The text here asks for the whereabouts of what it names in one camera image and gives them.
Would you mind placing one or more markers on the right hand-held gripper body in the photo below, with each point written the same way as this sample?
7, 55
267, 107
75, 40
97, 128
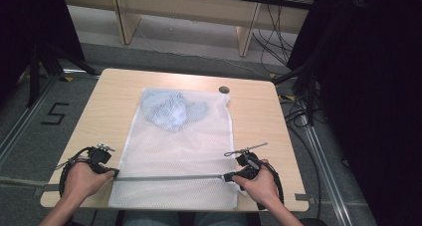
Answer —
249, 164

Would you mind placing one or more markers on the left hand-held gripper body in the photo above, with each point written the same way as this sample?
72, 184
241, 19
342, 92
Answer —
99, 158

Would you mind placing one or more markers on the white mesh laundry bag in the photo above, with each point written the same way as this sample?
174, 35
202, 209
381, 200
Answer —
179, 153

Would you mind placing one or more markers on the person's right hand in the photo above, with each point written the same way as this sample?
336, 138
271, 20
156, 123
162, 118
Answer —
260, 186

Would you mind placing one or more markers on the person's left hand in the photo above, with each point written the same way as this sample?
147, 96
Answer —
81, 181

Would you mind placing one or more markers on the light blue garment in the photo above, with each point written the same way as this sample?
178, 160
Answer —
172, 111

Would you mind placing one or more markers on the black metal stand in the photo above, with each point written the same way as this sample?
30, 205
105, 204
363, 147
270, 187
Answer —
307, 90
49, 63

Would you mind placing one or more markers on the black curtain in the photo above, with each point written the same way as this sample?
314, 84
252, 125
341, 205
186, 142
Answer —
30, 27
371, 103

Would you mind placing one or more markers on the light wooden desk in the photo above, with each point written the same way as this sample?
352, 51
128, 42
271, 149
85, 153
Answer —
185, 7

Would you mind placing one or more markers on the metal floor rail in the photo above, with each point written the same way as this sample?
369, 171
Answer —
23, 119
326, 173

